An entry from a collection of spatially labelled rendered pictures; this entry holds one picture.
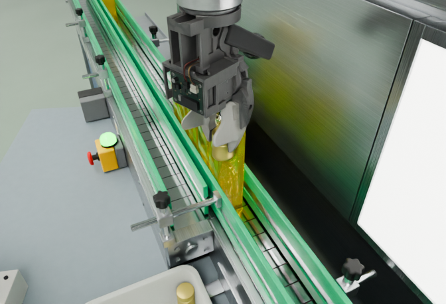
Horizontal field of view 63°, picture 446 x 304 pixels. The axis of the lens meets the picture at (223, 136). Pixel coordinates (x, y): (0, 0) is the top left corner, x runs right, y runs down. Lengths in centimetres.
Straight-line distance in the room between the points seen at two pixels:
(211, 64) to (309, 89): 24
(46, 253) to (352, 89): 74
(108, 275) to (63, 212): 24
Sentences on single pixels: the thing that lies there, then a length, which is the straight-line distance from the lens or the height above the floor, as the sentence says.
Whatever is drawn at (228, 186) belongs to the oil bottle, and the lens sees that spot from 72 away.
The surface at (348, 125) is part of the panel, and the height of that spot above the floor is 115.
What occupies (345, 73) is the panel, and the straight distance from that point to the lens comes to 55.
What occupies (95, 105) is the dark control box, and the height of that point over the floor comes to 81.
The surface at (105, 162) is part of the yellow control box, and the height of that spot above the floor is 79.
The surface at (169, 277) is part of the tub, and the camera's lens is 74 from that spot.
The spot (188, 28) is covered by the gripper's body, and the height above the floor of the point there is 132.
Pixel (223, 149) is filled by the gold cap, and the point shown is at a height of 112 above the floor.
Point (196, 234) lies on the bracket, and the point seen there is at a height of 89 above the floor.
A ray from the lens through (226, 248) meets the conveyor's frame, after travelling 71.
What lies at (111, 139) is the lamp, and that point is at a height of 85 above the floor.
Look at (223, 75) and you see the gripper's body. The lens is 43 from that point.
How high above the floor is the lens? 146
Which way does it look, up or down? 37 degrees down
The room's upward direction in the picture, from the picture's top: straight up
